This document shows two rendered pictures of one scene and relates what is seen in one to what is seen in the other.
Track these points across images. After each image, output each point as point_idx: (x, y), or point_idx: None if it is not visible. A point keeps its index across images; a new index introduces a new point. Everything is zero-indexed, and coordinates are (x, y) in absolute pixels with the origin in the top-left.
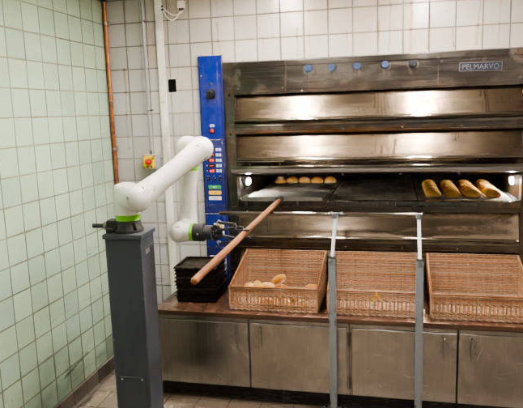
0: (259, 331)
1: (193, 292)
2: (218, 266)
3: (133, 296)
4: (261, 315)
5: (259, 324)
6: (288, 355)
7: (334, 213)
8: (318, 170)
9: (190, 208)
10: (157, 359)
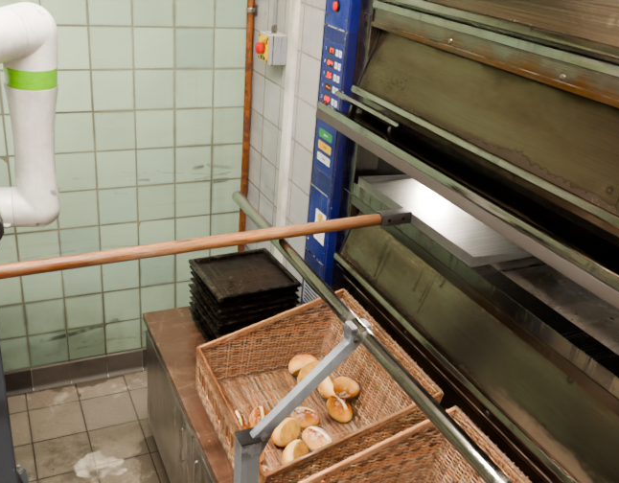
0: (193, 466)
1: (200, 319)
2: (250, 297)
3: None
4: (198, 441)
5: (198, 453)
6: None
7: (347, 326)
8: (430, 183)
9: (20, 169)
10: None
